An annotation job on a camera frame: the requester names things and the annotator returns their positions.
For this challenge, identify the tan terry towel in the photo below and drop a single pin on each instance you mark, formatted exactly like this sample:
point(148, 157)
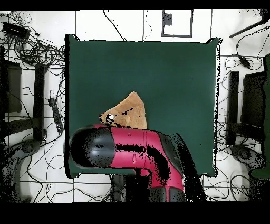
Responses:
point(135, 107)

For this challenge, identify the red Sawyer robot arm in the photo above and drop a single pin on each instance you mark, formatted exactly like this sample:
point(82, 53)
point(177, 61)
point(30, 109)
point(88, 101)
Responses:
point(130, 139)

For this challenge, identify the dark green table cloth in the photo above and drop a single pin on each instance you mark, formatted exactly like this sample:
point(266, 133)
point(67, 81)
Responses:
point(179, 84)

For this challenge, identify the black power strip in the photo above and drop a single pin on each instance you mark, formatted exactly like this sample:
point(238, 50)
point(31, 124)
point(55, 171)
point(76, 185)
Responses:
point(56, 114)

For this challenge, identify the black chair base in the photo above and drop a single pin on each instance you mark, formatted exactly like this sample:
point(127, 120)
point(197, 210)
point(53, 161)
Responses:
point(27, 148)
point(246, 156)

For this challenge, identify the black power adapter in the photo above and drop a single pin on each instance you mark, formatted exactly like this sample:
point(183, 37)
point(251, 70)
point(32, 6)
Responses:
point(244, 62)

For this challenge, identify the black rod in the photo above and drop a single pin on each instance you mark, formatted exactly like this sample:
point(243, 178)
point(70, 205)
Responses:
point(246, 28)

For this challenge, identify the black box device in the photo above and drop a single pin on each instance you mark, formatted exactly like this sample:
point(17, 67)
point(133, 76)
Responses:
point(15, 31)

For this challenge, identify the black metal frame stand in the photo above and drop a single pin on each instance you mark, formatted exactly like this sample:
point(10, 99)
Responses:
point(39, 101)
point(234, 101)

